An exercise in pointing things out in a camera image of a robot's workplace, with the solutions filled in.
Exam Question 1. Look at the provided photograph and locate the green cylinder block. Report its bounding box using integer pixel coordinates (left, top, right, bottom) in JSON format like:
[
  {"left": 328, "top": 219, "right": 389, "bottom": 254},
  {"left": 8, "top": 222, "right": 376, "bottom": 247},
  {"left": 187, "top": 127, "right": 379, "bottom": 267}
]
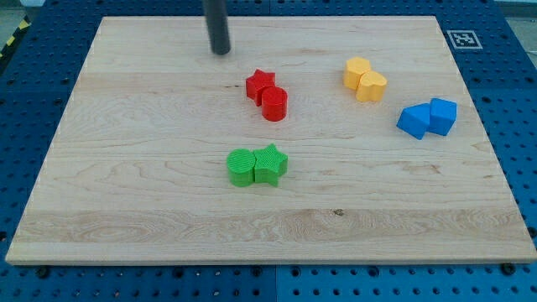
[{"left": 227, "top": 148, "right": 256, "bottom": 187}]

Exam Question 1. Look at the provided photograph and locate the white fiducial marker tag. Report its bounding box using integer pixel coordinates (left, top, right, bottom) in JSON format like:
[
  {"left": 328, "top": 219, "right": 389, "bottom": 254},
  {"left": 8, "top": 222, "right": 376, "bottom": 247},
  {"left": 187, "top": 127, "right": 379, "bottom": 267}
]
[{"left": 447, "top": 29, "right": 482, "bottom": 49}]

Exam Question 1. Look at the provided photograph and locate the yellow black hazard tape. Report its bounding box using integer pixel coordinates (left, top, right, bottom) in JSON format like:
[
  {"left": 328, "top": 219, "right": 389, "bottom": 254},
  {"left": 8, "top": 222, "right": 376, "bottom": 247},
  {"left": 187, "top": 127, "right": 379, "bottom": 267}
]
[{"left": 1, "top": 15, "right": 31, "bottom": 60}]

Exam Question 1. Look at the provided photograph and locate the yellow heart block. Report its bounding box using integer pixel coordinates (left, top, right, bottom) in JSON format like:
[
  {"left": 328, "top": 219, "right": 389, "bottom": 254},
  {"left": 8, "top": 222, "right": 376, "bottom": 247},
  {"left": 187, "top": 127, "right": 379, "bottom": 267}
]
[{"left": 356, "top": 70, "right": 388, "bottom": 102}]

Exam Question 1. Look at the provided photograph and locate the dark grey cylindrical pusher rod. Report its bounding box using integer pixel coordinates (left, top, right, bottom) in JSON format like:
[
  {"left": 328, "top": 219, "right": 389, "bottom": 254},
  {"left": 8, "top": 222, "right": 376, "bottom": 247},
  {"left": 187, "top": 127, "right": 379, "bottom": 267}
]
[{"left": 202, "top": 0, "right": 231, "bottom": 55}]

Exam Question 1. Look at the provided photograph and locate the green star block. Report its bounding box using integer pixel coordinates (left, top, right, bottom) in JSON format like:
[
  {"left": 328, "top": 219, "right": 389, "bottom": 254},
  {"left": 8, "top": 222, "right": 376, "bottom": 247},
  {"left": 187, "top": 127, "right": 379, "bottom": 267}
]
[{"left": 253, "top": 143, "right": 288, "bottom": 187}]

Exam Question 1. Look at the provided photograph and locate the light wooden board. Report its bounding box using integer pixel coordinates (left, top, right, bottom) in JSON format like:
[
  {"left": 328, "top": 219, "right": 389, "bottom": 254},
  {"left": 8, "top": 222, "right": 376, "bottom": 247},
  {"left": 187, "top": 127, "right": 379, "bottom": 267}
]
[{"left": 6, "top": 16, "right": 536, "bottom": 266}]

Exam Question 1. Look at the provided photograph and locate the red star block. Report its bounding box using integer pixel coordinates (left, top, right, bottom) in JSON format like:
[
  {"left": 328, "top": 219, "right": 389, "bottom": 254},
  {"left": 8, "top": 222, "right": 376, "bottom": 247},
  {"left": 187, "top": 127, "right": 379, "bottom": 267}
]
[{"left": 245, "top": 69, "right": 276, "bottom": 107}]

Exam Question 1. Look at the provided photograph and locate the blue cube block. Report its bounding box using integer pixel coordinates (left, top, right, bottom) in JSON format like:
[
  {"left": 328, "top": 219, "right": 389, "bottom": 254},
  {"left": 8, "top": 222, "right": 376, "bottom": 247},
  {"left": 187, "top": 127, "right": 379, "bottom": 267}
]
[{"left": 428, "top": 98, "right": 457, "bottom": 136}]

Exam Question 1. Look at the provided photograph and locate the blue triangle block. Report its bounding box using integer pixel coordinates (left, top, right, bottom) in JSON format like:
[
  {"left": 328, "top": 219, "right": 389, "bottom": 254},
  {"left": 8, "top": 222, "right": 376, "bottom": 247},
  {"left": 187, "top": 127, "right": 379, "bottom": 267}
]
[{"left": 396, "top": 103, "right": 430, "bottom": 140}]

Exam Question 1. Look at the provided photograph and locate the yellow hexagon block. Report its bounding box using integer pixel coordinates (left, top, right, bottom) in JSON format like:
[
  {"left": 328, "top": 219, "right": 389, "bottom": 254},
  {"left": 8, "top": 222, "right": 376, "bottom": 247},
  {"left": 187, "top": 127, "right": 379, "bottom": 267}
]
[{"left": 343, "top": 57, "right": 371, "bottom": 90}]

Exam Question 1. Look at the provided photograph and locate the red cylinder block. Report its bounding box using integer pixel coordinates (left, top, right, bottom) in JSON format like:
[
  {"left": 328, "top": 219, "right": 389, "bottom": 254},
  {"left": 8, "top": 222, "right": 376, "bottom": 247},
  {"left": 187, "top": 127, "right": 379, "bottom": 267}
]
[{"left": 262, "top": 86, "right": 288, "bottom": 122}]

